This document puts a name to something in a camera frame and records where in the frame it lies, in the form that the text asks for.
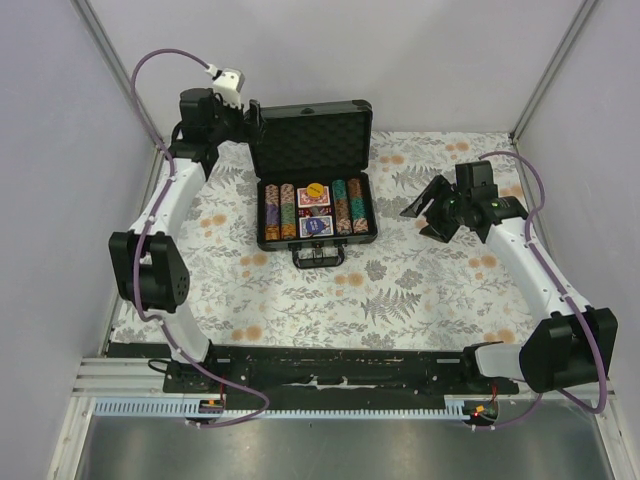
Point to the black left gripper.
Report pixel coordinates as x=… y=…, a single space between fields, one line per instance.
x=257 y=126

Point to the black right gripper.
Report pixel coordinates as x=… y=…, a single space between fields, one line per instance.
x=438 y=189

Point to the yellow big blind button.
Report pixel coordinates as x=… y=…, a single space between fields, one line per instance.
x=315 y=190

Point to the red card deck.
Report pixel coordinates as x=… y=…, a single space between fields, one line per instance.
x=305 y=200

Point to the black poker set case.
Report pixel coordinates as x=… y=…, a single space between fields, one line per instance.
x=303 y=144

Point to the blue small blind button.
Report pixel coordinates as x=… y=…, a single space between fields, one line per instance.
x=313 y=226

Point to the blue card deck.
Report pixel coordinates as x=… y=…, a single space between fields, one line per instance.
x=328 y=230

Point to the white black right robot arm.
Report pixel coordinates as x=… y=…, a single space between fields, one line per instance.
x=572 y=343

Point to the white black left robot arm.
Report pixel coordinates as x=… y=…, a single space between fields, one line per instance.
x=149 y=270

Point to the leftmost poker chip row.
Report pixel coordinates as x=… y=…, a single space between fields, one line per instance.
x=272 y=213

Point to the poker chip row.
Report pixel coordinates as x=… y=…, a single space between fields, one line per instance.
x=272 y=213
x=357 y=206
x=287 y=211
x=343 y=221

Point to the rightmost poker chip row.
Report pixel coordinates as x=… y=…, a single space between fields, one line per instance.
x=357 y=206

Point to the floral patterned table mat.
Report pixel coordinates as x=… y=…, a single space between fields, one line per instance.
x=402 y=291

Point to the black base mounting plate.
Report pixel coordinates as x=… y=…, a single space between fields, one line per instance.
x=267 y=368

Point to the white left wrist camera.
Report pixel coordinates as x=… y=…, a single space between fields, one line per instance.
x=227 y=84

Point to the aluminium frame post left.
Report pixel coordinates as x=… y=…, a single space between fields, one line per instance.
x=101 y=40

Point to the aluminium frame post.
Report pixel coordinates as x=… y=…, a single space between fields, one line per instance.
x=560 y=55
x=101 y=40

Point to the aluminium frame post right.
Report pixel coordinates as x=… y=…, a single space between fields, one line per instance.
x=560 y=55

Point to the aluminium front rail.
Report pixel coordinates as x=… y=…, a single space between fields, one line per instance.
x=113 y=377

